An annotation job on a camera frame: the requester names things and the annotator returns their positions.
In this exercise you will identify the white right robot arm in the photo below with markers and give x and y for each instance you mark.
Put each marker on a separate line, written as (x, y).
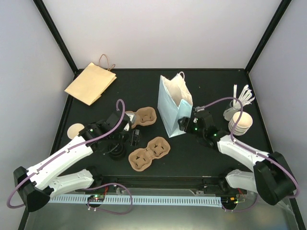
(269, 174)

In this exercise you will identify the stack of white paper cups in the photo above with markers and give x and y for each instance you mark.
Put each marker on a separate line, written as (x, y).
(242, 125)

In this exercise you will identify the clear cup of stirrers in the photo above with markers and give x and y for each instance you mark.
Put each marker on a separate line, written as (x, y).
(246, 97)

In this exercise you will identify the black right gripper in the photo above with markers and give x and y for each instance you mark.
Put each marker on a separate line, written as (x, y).
(186, 122)

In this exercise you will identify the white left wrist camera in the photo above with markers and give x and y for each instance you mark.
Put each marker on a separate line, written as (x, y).
(132, 117)

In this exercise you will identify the white paper coffee cup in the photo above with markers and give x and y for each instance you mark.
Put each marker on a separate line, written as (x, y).
(74, 130)

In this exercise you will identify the single brown cup carrier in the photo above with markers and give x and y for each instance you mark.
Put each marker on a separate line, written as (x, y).
(142, 158)

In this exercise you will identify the light blue cable duct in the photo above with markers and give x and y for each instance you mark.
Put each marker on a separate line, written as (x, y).
(145, 200)

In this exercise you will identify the black frame post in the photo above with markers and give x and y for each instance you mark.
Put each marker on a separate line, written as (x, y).
(40, 5)
(284, 4)

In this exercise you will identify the black frame post left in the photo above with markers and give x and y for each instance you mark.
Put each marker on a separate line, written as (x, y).
(40, 5)

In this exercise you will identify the black frame post right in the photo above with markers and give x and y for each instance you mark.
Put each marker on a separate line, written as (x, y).
(284, 4)

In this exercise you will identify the light blue paper bag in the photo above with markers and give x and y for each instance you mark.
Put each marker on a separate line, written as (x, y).
(174, 102)

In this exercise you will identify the brown kraft paper bag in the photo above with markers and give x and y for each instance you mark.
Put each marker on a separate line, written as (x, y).
(91, 82)

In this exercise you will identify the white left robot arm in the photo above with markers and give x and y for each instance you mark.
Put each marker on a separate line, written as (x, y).
(38, 184)

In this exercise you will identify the black circuit board with leds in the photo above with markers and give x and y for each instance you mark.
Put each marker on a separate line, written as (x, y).
(96, 198)

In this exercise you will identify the stack of black lids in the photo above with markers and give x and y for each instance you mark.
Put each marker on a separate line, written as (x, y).
(116, 151)

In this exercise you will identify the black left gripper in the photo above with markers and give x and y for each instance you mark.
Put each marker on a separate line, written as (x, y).
(133, 139)

